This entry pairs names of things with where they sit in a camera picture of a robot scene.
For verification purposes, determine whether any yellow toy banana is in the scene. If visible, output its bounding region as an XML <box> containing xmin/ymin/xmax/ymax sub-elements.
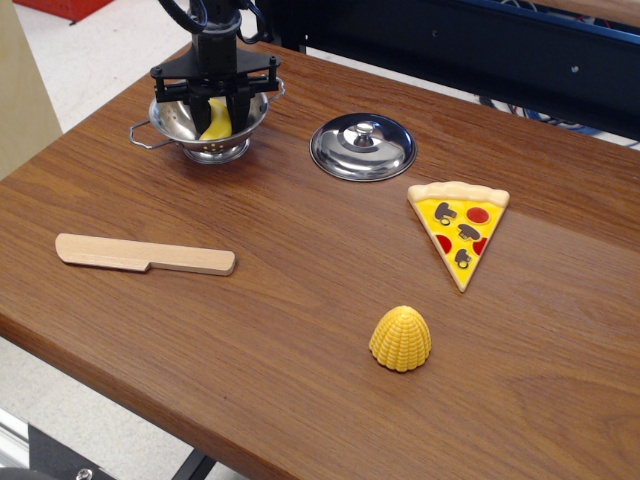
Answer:
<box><xmin>199</xmin><ymin>98</ymin><xmax>233</xmax><ymax>141</ymax></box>

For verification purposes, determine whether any steel pot lid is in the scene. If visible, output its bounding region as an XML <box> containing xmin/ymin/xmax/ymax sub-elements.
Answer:
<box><xmin>309</xmin><ymin>113</ymin><xmax>418</xmax><ymax>182</ymax></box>

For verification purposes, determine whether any black table leg bracket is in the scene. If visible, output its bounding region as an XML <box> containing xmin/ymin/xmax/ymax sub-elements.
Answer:
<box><xmin>0</xmin><ymin>422</ymin><xmax>219</xmax><ymax>480</ymax></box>

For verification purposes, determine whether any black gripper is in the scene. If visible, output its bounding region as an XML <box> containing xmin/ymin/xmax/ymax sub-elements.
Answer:
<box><xmin>150</xmin><ymin>36</ymin><xmax>281</xmax><ymax>135</ymax></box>

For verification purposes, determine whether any toy pizza slice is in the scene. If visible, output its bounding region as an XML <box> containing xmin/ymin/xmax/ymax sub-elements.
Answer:
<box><xmin>407</xmin><ymin>181</ymin><xmax>510</xmax><ymax>292</ymax></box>

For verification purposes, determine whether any beige wooden panel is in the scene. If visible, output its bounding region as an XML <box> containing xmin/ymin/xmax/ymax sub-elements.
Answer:
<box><xmin>1</xmin><ymin>1</ymin><xmax>62</xmax><ymax>177</ymax></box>

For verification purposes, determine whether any small steel colander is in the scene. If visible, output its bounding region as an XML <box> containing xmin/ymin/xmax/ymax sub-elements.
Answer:
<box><xmin>129</xmin><ymin>78</ymin><xmax>286</xmax><ymax>165</ymax></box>

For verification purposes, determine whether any blue cable bundle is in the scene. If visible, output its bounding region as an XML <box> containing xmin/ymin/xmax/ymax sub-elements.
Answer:
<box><xmin>478</xmin><ymin>94</ymin><xmax>640</xmax><ymax>150</ymax></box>

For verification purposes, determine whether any yellow toy corn piece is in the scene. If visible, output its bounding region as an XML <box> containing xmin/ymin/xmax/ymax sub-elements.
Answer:
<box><xmin>369</xmin><ymin>305</ymin><xmax>432</xmax><ymax>373</ymax></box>

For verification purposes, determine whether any dark blue metal frame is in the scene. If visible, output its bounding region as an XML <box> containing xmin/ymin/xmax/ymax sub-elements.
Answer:
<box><xmin>260</xmin><ymin>1</ymin><xmax>639</xmax><ymax>139</ymax></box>

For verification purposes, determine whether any wooden toy knife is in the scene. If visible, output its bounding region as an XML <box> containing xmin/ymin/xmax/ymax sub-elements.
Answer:
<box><xmin>55</xmin><ymin>233</ymin><xmax>236</xmax><ymax>276</ymax></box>

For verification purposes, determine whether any black braided cable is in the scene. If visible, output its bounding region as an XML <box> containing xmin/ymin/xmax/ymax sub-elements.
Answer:
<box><xmin>157</xmin><ymin>0</ymin><xmax>271</xmax><ymax>46</ymax></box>

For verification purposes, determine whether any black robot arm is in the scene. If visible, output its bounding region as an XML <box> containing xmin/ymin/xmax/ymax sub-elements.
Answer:
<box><xmin>150</xmin><ymin>0</ymin><xmax>281</xmax><ymax>134</ymax></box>

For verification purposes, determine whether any red box on floor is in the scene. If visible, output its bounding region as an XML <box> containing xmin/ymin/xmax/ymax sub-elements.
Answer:
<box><xmin>14</xmin><ymin>0</ymin><xmax>112</xmax><ymax>22</ymax></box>

